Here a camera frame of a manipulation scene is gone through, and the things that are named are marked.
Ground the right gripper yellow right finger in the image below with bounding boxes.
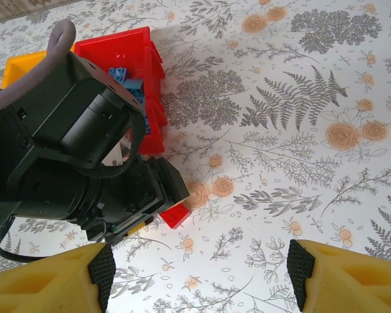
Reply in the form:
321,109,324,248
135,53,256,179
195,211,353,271
286,239,391,313

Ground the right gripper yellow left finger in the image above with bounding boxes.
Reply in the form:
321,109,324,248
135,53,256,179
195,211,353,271
0,243,117,313

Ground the long red lego brick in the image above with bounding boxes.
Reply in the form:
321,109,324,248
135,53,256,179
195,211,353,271
158,201,192,231

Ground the long blue lego brick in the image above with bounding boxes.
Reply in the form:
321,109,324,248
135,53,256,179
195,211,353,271
108,67,128,85
122,79,145,98

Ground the yellow plastic bin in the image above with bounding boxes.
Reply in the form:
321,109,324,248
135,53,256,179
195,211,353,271
1,44,76,89

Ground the red plastic bin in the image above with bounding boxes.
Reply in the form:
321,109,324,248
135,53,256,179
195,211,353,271
74,26,169,156

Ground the left gripper thin black cable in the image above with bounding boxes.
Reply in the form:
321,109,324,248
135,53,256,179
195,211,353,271
0,218,36,263

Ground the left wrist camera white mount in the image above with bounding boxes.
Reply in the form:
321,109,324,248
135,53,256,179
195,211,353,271
102,138,133,168

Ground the black braided cable sleeve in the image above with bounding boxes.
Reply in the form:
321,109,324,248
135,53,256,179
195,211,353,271
76,109,145,179

